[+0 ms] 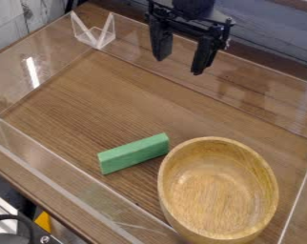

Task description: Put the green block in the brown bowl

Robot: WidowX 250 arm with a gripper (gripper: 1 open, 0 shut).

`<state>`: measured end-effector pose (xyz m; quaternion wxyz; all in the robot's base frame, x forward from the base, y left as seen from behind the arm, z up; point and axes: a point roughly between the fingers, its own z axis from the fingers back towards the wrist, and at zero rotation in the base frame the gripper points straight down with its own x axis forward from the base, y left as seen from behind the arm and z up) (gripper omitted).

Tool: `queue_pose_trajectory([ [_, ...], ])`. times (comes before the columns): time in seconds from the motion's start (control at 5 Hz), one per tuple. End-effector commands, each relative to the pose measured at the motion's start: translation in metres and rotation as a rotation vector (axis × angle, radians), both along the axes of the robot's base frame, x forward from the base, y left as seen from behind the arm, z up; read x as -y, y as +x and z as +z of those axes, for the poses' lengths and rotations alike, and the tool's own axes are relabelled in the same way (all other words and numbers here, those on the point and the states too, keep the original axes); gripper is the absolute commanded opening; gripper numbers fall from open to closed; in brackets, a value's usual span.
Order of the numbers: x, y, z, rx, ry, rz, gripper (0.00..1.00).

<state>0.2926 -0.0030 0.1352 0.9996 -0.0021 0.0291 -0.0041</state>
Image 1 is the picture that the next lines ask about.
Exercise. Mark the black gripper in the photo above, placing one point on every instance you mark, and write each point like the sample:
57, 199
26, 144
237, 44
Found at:
190, 16

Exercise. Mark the green rectangular block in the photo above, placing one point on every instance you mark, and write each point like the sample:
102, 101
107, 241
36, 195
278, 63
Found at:
134, 153

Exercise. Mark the brown wooden bowl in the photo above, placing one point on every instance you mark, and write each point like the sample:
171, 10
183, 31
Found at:
218, 191

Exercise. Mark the yellow and black device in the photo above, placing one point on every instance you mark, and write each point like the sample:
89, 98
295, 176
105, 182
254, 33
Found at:
51, 226

